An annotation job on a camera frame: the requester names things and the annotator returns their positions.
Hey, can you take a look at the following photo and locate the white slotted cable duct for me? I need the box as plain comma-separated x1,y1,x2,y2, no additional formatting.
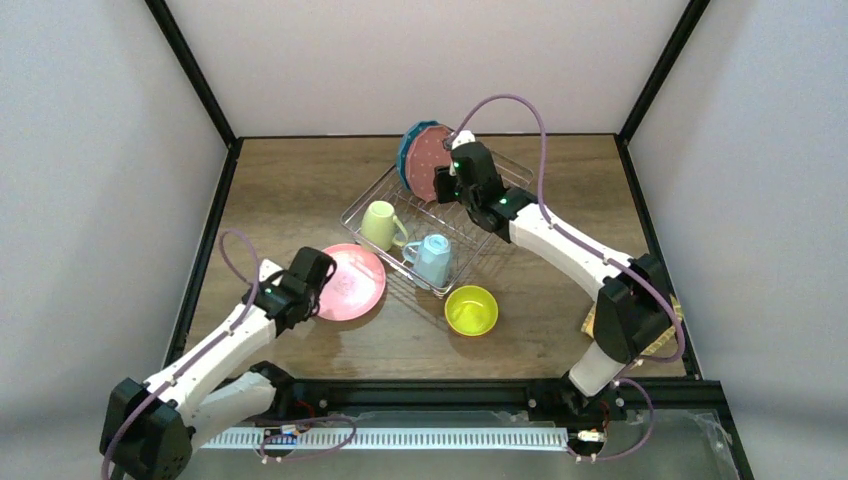
198,427,571,452

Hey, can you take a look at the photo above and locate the yellow-green bowl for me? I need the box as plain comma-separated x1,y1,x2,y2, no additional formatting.
444,285,499,338

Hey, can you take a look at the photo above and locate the light green mug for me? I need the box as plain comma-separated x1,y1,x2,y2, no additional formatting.
360,200,409,252

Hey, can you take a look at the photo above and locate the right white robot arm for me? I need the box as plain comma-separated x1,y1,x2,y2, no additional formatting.
433,140,680,398

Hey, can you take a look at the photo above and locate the light blue mug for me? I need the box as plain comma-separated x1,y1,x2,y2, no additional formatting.
402,233,452,289

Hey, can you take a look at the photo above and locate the blue polka dot plate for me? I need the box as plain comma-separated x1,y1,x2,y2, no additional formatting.
395,120,441,191

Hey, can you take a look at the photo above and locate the black aluminium frame rail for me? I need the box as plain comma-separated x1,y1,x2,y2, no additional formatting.
135,378,729,412

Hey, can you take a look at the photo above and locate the metal wire dish rack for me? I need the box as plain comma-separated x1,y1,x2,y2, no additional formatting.
340,159,496,298

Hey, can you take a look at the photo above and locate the pink polka dot plate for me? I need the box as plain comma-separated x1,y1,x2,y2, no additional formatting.
404,124,451,202

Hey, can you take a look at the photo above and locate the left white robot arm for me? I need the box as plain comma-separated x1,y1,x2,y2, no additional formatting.
99,247,338,479

